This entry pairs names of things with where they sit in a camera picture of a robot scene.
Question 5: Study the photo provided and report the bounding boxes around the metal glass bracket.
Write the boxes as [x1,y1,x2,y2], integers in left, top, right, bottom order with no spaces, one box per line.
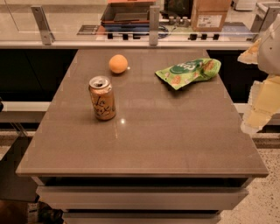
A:
[31,5,54,46]
[250,2,280,42]
[149,5,159,46]

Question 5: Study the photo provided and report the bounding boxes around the orange fruit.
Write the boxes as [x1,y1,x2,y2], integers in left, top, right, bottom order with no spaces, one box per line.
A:
[108,54,128,74]

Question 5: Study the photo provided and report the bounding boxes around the orange La Croix can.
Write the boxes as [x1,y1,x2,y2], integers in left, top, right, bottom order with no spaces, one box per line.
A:
[88,76,116,121]

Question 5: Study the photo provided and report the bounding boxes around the upper white drawer front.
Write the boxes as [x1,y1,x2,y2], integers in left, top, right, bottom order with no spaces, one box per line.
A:
[37,186,248,210]

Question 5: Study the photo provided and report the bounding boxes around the left metal glass bracket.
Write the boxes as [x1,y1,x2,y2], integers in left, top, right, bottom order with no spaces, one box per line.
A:
[31,5,54,46]

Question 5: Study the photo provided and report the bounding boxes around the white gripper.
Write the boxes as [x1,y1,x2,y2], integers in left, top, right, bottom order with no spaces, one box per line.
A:
[237,15,280,134]

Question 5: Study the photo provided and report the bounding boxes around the middle metal glass bracket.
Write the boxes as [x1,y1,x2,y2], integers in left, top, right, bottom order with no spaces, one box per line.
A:
[149,5,159,46]

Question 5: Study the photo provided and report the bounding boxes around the cardboard box with label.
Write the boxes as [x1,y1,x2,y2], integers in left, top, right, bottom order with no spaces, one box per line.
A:
[191,0,232,32]

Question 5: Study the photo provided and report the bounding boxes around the right metal glass bracket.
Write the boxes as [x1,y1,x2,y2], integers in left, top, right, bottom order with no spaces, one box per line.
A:
[250,2,280,42]

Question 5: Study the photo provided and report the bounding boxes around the stacked trays and boxes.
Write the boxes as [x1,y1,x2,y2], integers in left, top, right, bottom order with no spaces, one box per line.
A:
[101,0,156,32]

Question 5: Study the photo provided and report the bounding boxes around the green rice chip bag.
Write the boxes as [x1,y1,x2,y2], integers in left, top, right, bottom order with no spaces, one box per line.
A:
[156,59,221,90]

